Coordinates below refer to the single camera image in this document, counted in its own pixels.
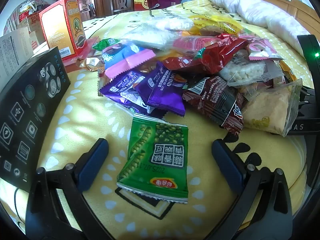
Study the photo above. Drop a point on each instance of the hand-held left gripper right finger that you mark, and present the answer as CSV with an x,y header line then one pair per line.
x,y
227,165

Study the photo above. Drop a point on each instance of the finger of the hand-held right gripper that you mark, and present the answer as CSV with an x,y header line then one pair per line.
x,y
308,102

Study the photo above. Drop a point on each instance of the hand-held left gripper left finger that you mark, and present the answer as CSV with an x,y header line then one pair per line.
x,y
93,165

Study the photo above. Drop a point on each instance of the green pea snack packet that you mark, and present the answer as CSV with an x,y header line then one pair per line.
x,y
152,160

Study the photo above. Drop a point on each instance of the dark brown snack packet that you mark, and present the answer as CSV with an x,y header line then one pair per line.
x,y
212,100

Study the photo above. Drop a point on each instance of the red instant coffee packet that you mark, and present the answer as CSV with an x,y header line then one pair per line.
x,y
215,52

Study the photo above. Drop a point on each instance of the pile of mixed snack packets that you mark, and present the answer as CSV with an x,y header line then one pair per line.
x,y
140,55

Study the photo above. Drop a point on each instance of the wooden headboard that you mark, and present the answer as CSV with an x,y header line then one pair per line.
x,y
300,12

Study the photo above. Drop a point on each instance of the yellow printed bed sheet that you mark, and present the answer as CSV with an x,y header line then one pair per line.
x,y
75,110

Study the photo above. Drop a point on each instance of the white pillow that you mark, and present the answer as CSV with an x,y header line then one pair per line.
x,y
255,10

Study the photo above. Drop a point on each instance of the black printed box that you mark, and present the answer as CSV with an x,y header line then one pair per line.
x,y
27,110

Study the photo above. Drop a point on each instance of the red and gold box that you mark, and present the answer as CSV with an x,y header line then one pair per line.
x,y
60,27

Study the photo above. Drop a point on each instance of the cardboard box with red print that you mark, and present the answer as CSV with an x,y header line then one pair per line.
x,y
35,30

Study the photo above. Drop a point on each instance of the round striped cloth cover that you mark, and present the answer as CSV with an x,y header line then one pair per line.
x,y
12,21

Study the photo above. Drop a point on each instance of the red gift box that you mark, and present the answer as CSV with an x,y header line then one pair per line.
x,y
141,2

